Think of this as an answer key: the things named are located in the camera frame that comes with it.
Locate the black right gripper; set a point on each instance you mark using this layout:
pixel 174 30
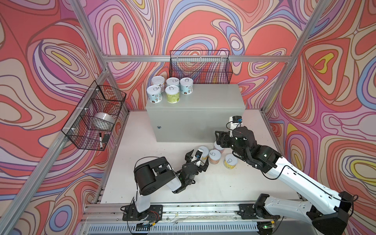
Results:
pixel 223 137

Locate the black marker pen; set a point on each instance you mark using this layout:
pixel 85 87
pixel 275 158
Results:
pixel 100 141

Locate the pink label can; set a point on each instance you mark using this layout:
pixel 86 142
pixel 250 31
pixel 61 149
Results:
pixel 159 81

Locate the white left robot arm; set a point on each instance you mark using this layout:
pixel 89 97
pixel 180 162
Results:
pixel 153 175

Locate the yellow green label can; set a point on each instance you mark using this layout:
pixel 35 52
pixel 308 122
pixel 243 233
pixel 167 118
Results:
pixel 205 152

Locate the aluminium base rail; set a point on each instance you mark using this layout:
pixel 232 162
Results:
pixel 213 218

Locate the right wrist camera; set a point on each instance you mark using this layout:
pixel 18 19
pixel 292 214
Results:
pixel 235 122

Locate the orange label can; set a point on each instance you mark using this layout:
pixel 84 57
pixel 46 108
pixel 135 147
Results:
pixel 214 156

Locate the teal label can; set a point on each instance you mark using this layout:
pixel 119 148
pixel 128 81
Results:
pixel 154 94

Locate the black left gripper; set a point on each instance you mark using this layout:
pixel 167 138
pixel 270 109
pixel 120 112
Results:
pixel 200 169

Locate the black wire basket left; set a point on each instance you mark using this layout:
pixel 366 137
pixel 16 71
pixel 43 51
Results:
pixel 93 127

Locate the light blue can front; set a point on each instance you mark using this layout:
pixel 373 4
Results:
pixel 173 81

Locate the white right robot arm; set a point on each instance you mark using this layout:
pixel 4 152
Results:
pixel 327 210

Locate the black wire basket back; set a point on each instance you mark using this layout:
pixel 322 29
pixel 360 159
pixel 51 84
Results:
pixel 202 66

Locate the blue label can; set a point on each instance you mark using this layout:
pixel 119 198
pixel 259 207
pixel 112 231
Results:
pixel 186 86

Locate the grey metal cabinet box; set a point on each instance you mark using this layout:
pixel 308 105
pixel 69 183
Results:
pixel 196 117

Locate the black wire basket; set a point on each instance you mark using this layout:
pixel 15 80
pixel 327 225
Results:
pixel 202 66
pixel 93 127

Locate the white tape roll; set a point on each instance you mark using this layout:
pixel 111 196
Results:
pixel 103 121

